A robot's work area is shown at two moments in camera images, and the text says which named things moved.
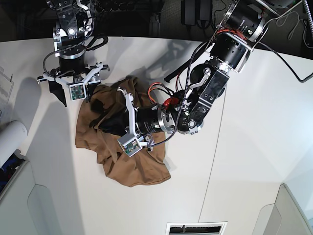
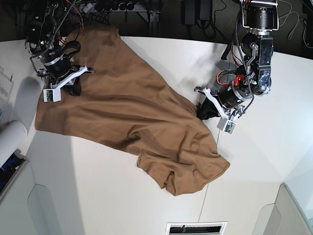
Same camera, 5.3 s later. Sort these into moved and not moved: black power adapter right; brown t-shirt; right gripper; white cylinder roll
Moved: right gripper; brown t-shirt
Not moved: black power adapter right; white cylinder roll
